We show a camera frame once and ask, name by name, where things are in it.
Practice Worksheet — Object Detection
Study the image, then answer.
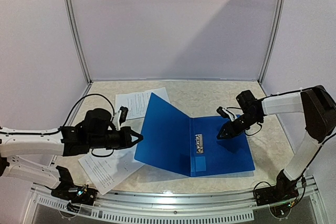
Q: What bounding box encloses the aluminium front rail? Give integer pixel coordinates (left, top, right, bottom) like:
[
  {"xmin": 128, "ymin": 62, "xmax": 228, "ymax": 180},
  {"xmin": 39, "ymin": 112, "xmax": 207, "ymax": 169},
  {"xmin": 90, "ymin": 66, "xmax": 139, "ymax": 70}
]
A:
[{"xmin": 23, "ymin": 176, "xmax": 328, "ymax": 223}]

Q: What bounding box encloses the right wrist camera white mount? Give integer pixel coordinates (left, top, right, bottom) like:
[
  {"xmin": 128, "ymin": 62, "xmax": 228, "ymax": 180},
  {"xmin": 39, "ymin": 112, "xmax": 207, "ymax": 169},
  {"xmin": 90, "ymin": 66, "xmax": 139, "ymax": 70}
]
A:
[{"xmin": 216, "ymin": 106, "xmax": 237, "ymax": 122}]

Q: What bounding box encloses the left aluminium frame post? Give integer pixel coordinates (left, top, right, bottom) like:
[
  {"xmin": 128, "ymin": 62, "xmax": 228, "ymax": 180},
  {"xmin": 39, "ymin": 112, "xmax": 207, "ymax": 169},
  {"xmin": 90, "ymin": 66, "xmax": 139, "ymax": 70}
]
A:
[{"xmin": 64, "ymin": 0, "xmax": 92, "ymax": 85}]

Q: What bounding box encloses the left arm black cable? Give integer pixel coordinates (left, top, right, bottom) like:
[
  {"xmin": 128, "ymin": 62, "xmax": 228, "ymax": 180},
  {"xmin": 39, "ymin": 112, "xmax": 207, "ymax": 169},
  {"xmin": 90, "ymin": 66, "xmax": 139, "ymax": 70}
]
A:
[{"xmin": 62, "ymin": 92, "xmax": 118, "ymax": 130}]

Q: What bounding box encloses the near white printed paper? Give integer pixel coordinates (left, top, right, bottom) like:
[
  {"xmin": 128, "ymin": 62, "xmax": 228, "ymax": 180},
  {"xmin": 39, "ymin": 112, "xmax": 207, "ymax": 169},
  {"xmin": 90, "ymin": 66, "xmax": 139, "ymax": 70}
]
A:
[{"xmin": 79, "ymin": 147, "xmax": 144, "ymax": 195}]

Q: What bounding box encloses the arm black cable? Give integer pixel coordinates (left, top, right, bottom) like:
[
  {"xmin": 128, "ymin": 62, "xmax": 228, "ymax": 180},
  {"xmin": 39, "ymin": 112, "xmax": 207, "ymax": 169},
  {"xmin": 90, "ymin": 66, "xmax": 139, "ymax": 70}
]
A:
[
  {"xmin": 62, "ymin": 92, "xmax": 118, "ymax": 130},
  {"xmin": 225, "ymin": 107, "xmax": 265, "ymax": 135}
]

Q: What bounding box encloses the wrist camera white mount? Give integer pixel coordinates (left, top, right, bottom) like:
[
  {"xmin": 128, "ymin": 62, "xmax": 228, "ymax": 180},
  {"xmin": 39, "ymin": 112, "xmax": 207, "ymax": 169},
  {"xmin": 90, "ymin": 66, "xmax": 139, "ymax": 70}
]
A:
[
  {"xmin": 216, "ymin": 106, "xmax": 237, "ymax": 122},
  {"xmin": 112, "ymin": 106, "xmax": 128, "ymax": 131}
]

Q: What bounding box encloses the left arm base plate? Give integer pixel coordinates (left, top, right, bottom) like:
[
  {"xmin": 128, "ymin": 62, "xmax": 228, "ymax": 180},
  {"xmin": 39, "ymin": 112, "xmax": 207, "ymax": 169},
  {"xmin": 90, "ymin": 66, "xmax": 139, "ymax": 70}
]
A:
[{"xmin": 51, "ymin": 185, "xmax": 98, "ymax": 206}]

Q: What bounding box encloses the far white printed paper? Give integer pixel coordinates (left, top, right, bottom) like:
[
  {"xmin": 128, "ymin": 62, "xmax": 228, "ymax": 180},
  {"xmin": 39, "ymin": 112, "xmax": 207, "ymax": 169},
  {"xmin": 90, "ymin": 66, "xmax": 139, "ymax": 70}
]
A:
[{"xmin": 115, "ymin": 87, "xmax": 170, "ymax": 120}]

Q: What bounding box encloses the blue plastic folder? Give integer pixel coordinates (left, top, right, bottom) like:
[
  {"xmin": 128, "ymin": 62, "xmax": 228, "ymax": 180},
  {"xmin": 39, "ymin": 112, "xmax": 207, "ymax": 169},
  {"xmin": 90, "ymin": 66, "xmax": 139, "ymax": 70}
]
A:
[{"xmin": 134, "ymin": 93, "xmax": 255, "ymax": 177}]

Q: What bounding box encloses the aluminium frame post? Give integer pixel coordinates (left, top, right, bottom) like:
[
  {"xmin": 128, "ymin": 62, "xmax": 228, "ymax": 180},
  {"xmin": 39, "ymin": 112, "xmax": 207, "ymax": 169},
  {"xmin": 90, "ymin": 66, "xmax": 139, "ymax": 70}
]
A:
[
  {"xmin": 257, "ymin": 0, "xmax": 285, "ymax": 85},
  {"xmin": 64, "ymin": 0, "xmax": 92, "ymax": 85}
]

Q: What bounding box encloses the right aluminium frame post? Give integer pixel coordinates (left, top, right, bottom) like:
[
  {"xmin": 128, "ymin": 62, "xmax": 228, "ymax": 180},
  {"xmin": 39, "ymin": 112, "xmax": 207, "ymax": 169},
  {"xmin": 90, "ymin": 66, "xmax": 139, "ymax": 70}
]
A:
[{"xmin": 257, "ymin": 0, "xmax": 285, "ymax": 85}]

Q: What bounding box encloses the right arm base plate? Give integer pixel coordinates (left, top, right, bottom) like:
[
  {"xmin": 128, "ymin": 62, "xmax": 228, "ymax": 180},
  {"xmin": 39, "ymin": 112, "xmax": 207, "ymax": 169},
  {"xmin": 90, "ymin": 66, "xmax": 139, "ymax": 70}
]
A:
[{"xmin": 253, "ymin": 182, "xmax": 306, "ymax": 208}]

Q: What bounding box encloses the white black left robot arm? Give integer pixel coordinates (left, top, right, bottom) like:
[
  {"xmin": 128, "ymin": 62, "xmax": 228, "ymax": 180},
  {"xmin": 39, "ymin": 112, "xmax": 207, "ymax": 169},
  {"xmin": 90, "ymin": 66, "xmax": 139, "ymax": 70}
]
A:
[{"xmin": 1, "ymin": 107, "xmax": 143, "ymax": 200}]

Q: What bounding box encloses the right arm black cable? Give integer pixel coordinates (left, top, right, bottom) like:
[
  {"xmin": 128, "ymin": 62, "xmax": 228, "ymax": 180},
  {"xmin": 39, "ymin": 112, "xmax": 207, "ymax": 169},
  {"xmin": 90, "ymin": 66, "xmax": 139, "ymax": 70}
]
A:
[{"xmin": 225, "ymin": 107, "xmax": 265, "ymax": 135}]

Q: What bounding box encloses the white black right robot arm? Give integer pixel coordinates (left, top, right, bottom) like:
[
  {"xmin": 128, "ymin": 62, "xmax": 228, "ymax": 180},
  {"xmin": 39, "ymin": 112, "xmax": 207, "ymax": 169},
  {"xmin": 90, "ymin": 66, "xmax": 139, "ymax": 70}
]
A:
[{"xmin": 216, "ymin": 85, "xmax": 335, "ymax": 201}]

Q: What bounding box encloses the white printed paper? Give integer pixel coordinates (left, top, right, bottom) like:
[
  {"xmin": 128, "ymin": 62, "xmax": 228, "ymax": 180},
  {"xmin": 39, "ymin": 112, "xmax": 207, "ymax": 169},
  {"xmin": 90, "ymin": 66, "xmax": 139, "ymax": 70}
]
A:
[
  {"xmin": 115, "ymin": 87, "xmax": 170, "ymax": 120},
  {"xmin": 79, "ymin": 147, "xmax": 144, "ymax": 195}
]

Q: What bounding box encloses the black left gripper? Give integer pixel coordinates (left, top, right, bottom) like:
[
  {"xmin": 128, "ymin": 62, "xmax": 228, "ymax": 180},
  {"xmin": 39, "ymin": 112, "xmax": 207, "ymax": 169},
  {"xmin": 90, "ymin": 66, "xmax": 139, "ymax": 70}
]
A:
[{"xmin": 88, "ymin": 126, "xmax": 143, "ymax": 151}]

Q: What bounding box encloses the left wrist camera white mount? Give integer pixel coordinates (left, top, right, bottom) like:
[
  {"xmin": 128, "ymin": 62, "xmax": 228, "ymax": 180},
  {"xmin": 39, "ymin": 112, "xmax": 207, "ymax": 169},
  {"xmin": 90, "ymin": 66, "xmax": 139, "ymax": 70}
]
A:
[{"xmin": 112, "ymin": 106, "xmax": 128, "ymax": 131}]

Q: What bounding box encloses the metal folder clip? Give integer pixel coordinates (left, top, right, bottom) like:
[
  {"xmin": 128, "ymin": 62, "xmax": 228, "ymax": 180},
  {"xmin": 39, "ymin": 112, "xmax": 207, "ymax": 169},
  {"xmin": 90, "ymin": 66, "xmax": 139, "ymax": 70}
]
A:
[{"xmin": 195, "ymin": 134, "xmax": 204, "ymax": 154}]

